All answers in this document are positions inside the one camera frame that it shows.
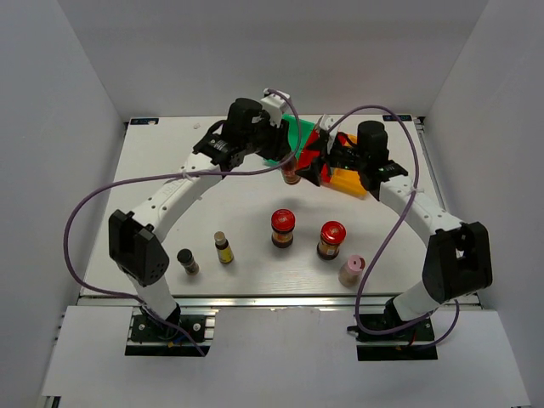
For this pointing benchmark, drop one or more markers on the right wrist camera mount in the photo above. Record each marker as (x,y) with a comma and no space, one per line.
(325,122)

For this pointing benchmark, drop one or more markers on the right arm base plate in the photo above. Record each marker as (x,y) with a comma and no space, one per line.
(407,345)

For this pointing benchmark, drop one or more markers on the red plastic bin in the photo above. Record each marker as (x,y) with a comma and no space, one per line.
(304,161)

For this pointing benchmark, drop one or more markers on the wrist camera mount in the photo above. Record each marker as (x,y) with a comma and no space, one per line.
(275,105)
(325,122)

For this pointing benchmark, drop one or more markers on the red lid jar left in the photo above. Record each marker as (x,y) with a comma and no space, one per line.
(283,224)

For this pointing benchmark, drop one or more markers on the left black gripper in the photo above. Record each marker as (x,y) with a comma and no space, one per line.
(279,145)

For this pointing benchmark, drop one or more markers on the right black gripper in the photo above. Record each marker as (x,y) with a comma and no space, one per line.
(314,172)

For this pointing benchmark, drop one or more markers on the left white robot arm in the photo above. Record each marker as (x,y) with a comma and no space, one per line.
(136,237)

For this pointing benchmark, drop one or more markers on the small brown cap bottle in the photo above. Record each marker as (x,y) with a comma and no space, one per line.
(225,254)

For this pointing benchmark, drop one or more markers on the black cap spice jar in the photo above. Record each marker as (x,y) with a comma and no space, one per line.
(186,259)

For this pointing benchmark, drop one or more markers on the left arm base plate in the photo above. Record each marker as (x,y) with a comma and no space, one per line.
(145,338)

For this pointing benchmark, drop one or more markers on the table logo sticker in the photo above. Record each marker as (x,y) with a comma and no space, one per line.
(144,121)
(403,118)

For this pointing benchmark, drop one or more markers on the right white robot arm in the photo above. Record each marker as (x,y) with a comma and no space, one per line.
(457,260)

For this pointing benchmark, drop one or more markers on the green plastic bin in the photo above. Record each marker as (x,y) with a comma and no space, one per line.
(299,132)

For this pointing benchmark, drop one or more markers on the pink cap spice bottle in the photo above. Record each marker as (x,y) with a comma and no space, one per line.
(351,271)

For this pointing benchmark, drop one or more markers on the yellow plastic bin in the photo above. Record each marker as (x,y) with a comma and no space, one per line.
(342,180)

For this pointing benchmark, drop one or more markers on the aluminium table front rail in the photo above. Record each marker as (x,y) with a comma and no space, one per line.
(231,302)

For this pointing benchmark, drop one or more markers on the red lid jar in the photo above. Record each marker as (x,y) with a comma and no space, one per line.
(283,224)
(332,236)

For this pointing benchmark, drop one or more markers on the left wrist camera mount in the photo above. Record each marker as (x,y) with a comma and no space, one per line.
(275,105)

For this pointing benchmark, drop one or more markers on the right table logo sticker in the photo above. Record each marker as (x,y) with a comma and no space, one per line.
(403,118)

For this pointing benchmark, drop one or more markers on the left table logo sticker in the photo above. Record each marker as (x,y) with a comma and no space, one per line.
(144,121)

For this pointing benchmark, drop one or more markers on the red lid jar right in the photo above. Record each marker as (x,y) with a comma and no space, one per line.
(332,236)

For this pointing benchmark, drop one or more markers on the yellow cap sauce bottle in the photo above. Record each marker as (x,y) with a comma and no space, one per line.
(288,171)

